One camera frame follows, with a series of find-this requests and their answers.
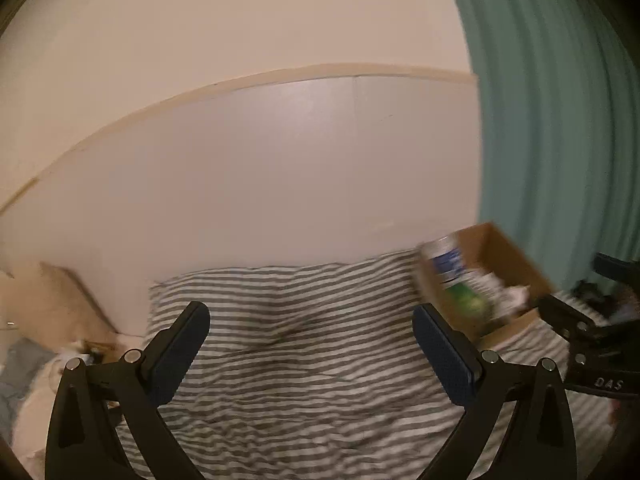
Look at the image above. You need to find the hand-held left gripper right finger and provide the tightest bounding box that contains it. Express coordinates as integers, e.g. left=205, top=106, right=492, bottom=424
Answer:
left=412, top=303, right=578, bottom=480

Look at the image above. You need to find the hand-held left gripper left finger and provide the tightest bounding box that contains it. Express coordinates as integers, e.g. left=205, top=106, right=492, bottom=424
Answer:
left=45, top=301, right=211, bottom=480

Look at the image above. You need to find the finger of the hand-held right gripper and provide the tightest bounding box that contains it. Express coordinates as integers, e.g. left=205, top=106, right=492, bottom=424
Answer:
left=537, top=294, right=607, bottom=344
left=592, top=253, right=640, bottom=286

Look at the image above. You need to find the green white medicine box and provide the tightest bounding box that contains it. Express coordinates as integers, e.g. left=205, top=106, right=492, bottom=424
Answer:
left=447, top=280, right=493, bottom=326

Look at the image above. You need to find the clear plastic bottle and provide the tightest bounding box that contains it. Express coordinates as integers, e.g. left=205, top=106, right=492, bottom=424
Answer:
left=419, top=236, right=466, bottom=286

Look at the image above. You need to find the brown cardboard box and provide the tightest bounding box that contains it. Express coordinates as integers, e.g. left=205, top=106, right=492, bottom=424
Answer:
left=415, top=222, right=558, bottom=351

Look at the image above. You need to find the grey white checkered blanket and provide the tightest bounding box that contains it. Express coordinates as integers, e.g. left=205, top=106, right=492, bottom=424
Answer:
left=117, top=250, right=616, bottom=480

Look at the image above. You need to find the beige pillow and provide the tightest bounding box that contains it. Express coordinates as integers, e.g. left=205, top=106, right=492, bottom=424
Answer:
left=0, top=260, right=121, bottom=346

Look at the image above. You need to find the light blue cloth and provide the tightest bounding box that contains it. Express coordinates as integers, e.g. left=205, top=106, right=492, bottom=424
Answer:
left=0, top=337, right=56, bottom=426

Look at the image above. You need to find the teal curtain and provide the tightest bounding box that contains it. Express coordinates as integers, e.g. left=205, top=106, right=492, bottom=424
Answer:
left=440, top=0, right=640, bottom=301

